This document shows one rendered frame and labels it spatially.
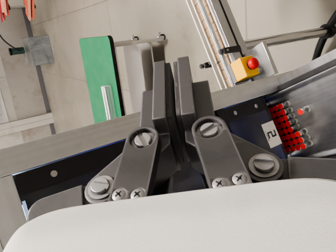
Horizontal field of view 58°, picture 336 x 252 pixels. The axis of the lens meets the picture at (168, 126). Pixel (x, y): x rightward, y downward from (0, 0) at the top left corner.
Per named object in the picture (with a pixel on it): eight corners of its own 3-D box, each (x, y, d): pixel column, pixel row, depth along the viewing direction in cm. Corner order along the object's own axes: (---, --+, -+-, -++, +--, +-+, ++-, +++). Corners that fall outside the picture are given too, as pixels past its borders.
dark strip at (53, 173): (264, 110, 106) (21, 196, 65) (259, 98, 107) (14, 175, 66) (266, 109, 105) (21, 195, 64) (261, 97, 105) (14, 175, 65)
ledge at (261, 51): (252, 86, 125) (249, 87, 124) (241, 57, 127) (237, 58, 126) (278, 72, 113) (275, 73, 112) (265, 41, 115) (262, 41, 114)
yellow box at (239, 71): (247, 80, 114) (233, 84, 110) (240, 63, 115) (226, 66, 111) (261, 72, 108) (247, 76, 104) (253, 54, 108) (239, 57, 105)
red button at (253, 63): (254, 70, 108) (246, 72, 106) (250, 60, 108) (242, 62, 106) (262, 66, 105) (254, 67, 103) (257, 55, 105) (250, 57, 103)
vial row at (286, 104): (303, 147, 110) (296, 151, 108) (284, 101, 112) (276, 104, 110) (308, 146, 109) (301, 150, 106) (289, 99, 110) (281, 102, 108)
